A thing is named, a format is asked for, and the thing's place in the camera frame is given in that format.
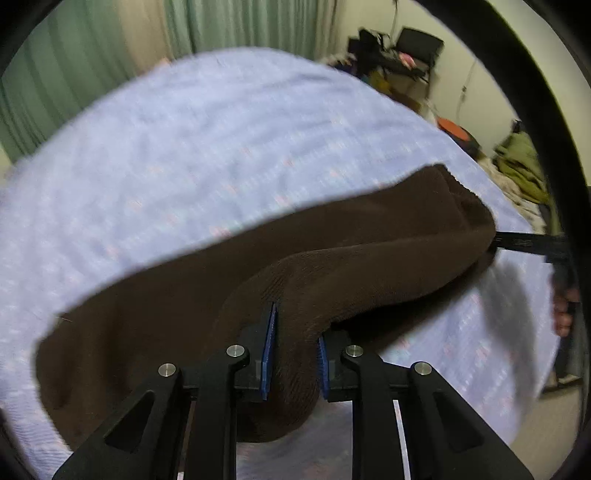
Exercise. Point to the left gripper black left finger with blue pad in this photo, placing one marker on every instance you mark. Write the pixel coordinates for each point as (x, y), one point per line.
(181, 422)

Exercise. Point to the orange round object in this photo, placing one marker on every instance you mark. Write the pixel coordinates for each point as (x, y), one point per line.
(456, 132)

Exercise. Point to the olive green clothes pile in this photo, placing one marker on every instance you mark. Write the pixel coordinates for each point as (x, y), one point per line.
(516, 158)

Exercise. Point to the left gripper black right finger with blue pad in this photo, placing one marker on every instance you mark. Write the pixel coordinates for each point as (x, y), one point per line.
(409, 422)

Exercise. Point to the black folding chair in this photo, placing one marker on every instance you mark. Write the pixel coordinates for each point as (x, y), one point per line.
(419, 52)

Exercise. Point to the green curtain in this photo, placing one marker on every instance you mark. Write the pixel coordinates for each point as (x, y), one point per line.
(66, 54)

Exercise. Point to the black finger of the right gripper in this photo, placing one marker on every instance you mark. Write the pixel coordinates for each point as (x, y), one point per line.
(542, 245)

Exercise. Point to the brown corduroy pants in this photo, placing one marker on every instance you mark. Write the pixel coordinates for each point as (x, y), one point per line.
(375, 261)

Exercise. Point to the lavender striped bed sheet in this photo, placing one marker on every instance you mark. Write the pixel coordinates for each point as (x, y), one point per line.
(207, 146)

